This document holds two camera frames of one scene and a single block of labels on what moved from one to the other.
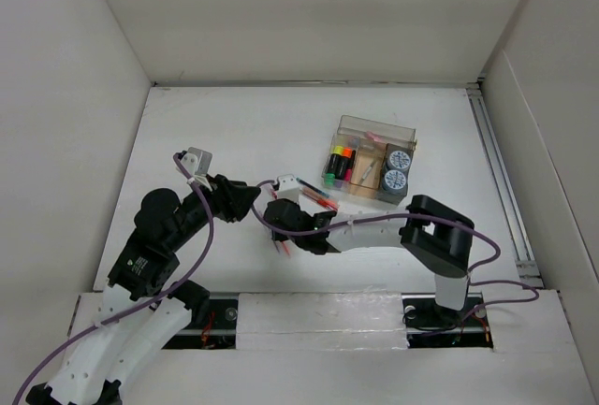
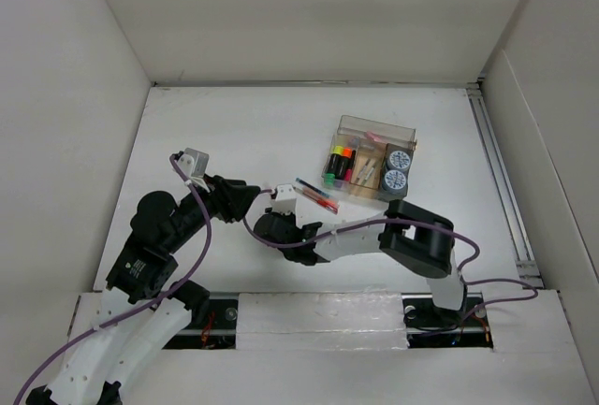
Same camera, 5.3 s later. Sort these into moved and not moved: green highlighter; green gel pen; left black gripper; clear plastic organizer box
Moved: green gel pen
Not moved: clear plastic organizer box; green highlighter; left black gripper
